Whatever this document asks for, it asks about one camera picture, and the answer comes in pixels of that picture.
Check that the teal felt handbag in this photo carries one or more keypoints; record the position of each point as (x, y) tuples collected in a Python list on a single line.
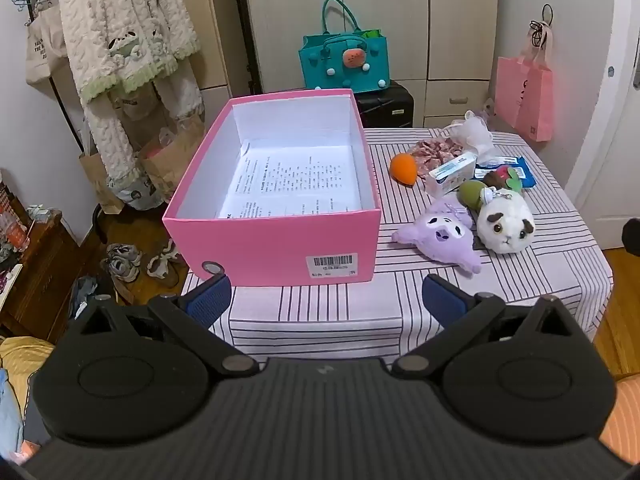
[(345, 65)]

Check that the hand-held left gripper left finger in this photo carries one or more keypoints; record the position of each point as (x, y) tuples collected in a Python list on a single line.
[(210, 301)]

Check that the yellow cloth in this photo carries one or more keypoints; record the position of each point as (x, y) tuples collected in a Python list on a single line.
[(20, 355)]

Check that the orange makeup sponge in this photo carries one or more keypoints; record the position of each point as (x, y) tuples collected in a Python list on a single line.
[(402, 169)]

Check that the blue wet wipes packet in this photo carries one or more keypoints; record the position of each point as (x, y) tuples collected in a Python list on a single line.
[(525, 172)]

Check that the printed paper sheet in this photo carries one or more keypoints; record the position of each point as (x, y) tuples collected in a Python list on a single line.
[(295, 180)]

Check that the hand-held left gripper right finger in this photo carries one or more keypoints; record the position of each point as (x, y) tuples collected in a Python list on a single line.
[(441, 296)]

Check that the pink cardboard box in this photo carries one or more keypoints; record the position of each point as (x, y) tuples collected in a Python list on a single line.
[(270, 245)]

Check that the pink tote bag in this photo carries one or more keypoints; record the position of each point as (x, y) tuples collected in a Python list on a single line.
[(525, 100)]

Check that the white plastic bag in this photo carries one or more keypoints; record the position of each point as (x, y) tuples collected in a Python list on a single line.
[(135, 195)]

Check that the blue and white tissue box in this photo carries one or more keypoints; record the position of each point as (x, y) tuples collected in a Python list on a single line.
[(450, 175)]

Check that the pink strawberry plush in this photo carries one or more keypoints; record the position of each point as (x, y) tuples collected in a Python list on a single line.
[(500, 179)]

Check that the grey sneaker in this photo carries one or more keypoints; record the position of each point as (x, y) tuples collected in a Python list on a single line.
[(122, 262), (162, 260)]

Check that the plain brown paper bag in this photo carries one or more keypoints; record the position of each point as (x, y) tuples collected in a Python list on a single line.
[(97, 185)]

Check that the beige canvas tote bag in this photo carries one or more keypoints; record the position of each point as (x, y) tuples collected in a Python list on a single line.
[(42, 50)]

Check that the pink floral fabric cap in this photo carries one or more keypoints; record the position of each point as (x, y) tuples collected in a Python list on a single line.
[(434, 155)]

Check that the white cat plush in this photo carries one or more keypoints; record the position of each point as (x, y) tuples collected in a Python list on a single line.
[(505, 225)]

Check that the cream and green fleece pajamas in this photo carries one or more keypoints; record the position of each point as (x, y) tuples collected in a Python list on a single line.
[(125, 25)]

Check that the white door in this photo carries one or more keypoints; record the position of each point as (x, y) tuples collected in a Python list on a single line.
[(600, 110)]

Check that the orange cloth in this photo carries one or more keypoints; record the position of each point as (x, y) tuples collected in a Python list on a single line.
[(622, 410)]

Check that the green round plush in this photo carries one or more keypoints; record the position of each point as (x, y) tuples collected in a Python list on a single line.
[(472, 194)]

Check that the purple plush toy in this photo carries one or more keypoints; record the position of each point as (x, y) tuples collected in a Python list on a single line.
[(442, 235)]

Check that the brown paper bag green label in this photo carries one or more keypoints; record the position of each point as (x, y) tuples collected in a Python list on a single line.
[(170, 165)]

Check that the black coat rack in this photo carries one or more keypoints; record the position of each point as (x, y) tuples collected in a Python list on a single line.
[(98, 225)]

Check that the wooden cabinet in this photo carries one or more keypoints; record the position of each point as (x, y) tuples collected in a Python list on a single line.
[(45, 270)]

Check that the black suitcase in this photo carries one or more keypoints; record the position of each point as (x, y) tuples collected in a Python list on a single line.
[(387, 105)]

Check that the beige wardrobe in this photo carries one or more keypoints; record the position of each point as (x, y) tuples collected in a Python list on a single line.
[(390, 20)]

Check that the white mesh bath pouf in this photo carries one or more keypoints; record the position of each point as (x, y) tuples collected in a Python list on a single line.
[(475, 132)]

